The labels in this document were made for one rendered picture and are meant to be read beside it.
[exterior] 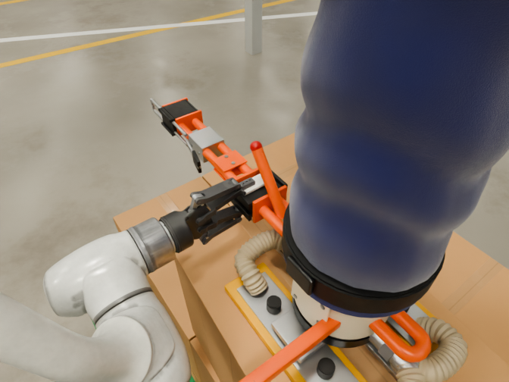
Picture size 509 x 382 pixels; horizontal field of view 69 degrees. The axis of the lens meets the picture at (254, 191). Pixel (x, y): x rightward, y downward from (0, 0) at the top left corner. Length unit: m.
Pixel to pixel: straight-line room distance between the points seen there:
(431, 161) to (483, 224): 2.14
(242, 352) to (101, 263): 0.29
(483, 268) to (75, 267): 1.27
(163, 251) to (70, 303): 0.16
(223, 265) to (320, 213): 0.42
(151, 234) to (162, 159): 1.95
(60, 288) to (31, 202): 1.97
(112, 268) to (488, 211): 2.26
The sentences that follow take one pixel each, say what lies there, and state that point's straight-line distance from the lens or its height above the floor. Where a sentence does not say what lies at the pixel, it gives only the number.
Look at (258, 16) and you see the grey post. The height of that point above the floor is 0.36.
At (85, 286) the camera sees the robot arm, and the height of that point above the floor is 1.11.
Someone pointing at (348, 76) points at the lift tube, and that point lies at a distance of 0.31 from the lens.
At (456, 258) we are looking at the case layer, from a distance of 1.48.
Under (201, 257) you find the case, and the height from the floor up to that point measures 0.94.
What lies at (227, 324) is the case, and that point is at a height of 0.94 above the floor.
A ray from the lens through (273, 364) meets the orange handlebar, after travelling 0.57.
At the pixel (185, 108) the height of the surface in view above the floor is 1.10.
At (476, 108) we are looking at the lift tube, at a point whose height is 1.47.
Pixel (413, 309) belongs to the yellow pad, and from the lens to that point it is 0.79.
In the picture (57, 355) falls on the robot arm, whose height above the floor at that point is 1.20.
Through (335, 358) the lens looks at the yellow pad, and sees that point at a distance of 0.71.
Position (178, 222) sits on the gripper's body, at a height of 1.11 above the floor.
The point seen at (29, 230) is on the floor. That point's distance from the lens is 2.44.
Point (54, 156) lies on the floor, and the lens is 2.90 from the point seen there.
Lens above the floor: 1.62
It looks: 45 degrees down
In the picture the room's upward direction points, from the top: straight up
